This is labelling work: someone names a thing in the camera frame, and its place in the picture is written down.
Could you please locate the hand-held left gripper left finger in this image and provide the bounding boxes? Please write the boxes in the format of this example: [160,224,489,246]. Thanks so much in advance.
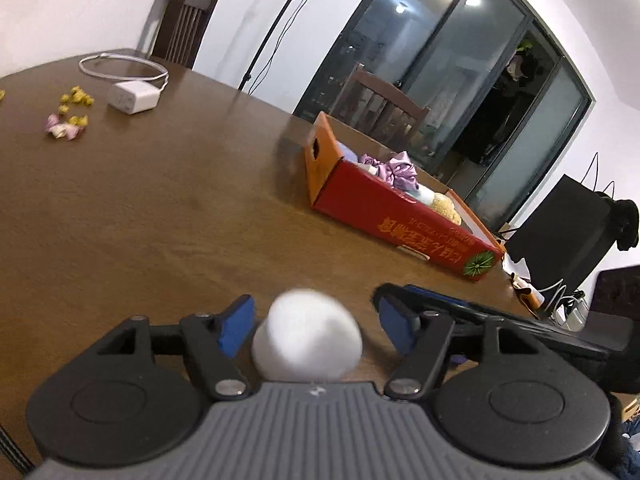
[95,294,254,402]

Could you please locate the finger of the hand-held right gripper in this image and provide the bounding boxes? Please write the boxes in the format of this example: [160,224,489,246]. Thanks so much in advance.
[373,283,507,326]

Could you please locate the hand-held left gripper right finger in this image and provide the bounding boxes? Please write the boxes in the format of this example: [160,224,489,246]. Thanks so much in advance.
[377,297,547,402]

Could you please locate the white soft ball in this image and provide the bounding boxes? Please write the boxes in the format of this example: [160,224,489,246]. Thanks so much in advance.
[251,287,363,382]

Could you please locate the red cardboard box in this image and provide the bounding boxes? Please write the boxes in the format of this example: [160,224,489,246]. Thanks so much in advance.
[303,111,506,283]

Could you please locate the purple satin scrunchie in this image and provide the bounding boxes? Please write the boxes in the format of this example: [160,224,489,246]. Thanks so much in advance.
[376,154,419,189]

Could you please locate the white soft roll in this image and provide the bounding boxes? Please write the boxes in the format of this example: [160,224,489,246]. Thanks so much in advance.
[407,184,448,206]

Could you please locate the dark brown panel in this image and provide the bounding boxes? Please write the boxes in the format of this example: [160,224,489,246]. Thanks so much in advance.
[582,266,640,352]

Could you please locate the person's dark clothing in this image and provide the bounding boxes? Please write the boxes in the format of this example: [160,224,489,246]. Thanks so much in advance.
[606,394,640,480]

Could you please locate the black paper bag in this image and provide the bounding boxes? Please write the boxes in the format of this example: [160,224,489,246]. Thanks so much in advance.
[504,151,627,292]

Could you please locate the black cloth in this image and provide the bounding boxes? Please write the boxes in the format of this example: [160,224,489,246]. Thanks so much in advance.
[611,199,640,252]

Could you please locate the hanging clothes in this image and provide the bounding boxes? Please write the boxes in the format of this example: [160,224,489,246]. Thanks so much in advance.
[452,35,557,167]

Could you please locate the dark wooden chair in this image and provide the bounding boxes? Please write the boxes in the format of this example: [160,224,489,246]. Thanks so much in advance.
[330,62,432,155]
[149,0,221,71]

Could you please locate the sliding glass door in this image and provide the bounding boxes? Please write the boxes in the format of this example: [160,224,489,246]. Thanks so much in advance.
[292,0,597,235]

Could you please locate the white charger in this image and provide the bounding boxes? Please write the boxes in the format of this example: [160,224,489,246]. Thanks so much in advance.
[106,80,160,115]

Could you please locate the black tripod stand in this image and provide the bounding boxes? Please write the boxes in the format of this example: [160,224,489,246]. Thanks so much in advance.
[238,0,362,94]

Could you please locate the white cables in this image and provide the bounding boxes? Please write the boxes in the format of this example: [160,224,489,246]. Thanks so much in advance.
[541,280,587,332]

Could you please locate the dark striped strap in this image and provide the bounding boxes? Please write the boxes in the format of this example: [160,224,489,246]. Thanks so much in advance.
[0,421,37,477]

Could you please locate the white cable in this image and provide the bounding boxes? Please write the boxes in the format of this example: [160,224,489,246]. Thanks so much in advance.
[78,51,170,93]

